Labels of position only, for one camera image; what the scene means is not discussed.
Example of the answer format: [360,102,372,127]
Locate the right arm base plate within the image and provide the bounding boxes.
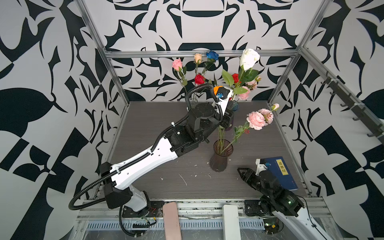
[244,199,272,217]

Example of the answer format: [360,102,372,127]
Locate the pink pad on rail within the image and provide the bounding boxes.
[163,202,182,240]

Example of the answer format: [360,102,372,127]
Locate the white rose stem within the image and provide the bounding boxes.
[222,49,260,101]

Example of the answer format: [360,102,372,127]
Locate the orange rose stem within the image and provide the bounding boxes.
[212,85,226,154]

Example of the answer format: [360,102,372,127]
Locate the red rose stem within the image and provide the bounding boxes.
[232,74,239,85]
[195,74,217,87]

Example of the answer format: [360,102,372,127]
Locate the blue rose stem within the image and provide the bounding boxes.
[200,51,219,76]

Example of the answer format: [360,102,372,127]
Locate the blue purple glass vase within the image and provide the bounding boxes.
[228,101,239,112]

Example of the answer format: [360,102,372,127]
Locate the dark pink glass vase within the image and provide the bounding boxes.
[209,140,234,172]

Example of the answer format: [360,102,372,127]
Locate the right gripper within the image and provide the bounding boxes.
[236,167,274,201]

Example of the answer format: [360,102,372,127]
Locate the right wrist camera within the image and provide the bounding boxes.
[256,159,268,176]

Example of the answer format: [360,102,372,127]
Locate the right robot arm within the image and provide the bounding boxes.
[237,168,332,240]

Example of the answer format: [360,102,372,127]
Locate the cream peach rose stem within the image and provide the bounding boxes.
[194,54,202,75]

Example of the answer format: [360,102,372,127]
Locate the white pad on rail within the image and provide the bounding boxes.
[223,205,241,240]

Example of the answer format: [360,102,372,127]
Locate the clear glass vase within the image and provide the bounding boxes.
[189,93,198,109]

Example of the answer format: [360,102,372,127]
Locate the small circuit board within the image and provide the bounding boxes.
[263,218,284,236]

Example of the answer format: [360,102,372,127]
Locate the pink rose stem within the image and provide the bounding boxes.
[172,59,188,94]

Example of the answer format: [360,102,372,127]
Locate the blue book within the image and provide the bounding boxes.
[261,157,298,191]

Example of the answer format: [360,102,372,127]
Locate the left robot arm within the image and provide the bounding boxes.
[68,84,234,226]

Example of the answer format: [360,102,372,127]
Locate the pink spray roses bunch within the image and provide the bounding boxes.
[238,76,262,101]

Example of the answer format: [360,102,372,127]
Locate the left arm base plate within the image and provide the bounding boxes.
[122,201,166,218]

